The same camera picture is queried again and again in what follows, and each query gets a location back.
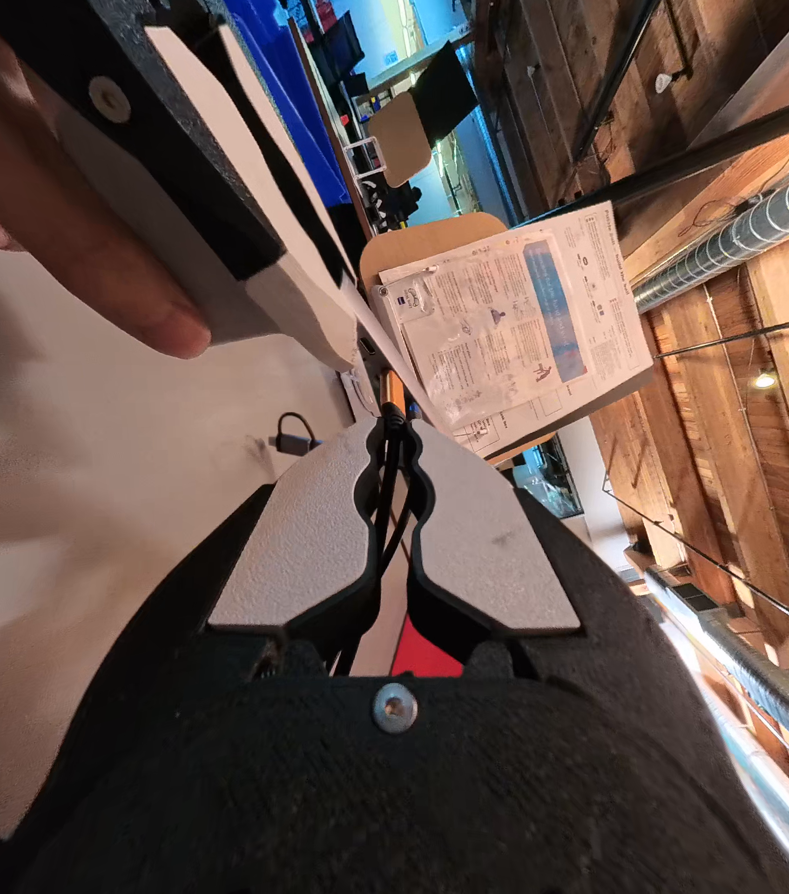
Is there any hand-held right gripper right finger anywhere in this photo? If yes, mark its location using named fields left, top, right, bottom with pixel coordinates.
left=405, top=419, right=586, bottom=664

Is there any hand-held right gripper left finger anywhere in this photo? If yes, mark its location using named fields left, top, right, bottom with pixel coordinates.
left=207, top=417, right=383, bottom=657

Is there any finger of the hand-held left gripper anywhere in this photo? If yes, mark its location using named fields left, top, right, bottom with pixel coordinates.
left=220, top=24, right=452, bottom=432
left=145, top=27, right=360, bottom=373

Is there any orange-plug black cable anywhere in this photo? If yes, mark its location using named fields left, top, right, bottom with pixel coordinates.
left=328, top=370, right=415, bottom=678

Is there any blue plastic bin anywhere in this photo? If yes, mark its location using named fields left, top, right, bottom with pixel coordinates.
left=227, top=0, right=355, bottom=207

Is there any red plastic bin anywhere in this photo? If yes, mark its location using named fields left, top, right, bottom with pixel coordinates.
left=391, top=618, right=466, bottom=678

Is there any grey desk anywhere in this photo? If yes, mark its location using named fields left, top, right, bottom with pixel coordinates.
left=0, top=241, right=374, bottom=860

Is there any person's left hand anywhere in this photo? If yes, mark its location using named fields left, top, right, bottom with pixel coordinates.
left=0, top=0, right=214, bottom=360

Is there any small wooden document stand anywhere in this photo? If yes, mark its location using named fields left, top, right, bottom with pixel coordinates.
left=342, top=91, right=433, bottom=190

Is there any black monitor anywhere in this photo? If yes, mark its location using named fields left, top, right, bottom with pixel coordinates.
left=408, top=42, right=480, bottom=149

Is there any silver ventilation duct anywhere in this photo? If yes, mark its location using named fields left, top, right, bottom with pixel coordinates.
left=634, top=150, right=789, bottom=315
left=646, top=566, right=789, bottom=769

